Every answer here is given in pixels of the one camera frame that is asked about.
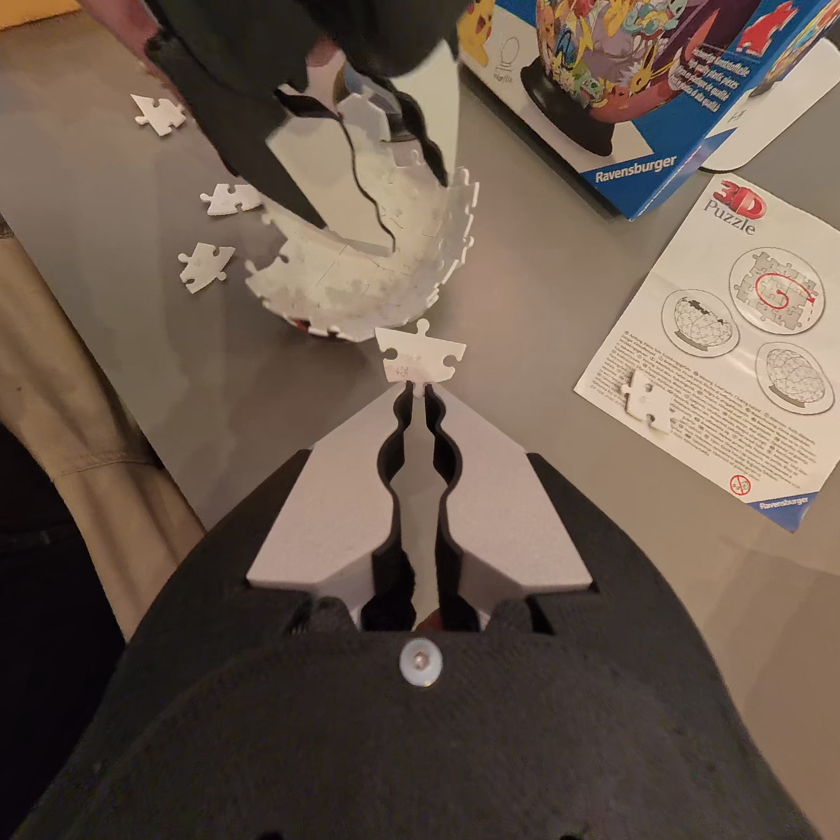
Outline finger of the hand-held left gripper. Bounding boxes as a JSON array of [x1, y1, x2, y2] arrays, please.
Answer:
[[264, 91, 399, 256], [335, 66, 452, 191]]

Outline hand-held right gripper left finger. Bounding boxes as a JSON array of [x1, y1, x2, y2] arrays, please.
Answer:
[[246, 382, 417, 631]]

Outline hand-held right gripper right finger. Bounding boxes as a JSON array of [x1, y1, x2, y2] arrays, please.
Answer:
[[423, 382, 595, 632]]

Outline partly built puzzle ball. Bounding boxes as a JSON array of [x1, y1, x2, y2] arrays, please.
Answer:
[[244, 92, 480, 342]]

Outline white puzzle piece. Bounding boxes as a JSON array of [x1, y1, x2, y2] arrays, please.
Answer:
[[200, 182, 263, 217], [130, 93, 188, 137], [177, 243, 236, 294], [620, 369, 675, 435], [374, 318, 468, 400]]

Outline blue puzzle box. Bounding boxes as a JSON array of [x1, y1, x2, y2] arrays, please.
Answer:
[[456, 0, 840, 222]]

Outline white instruction leaflet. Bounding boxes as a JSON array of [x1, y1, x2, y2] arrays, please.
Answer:
[[573, 172, 840, 534]]

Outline person's beige trousers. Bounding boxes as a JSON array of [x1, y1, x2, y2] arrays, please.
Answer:
[[0, 217, 206, 641]]

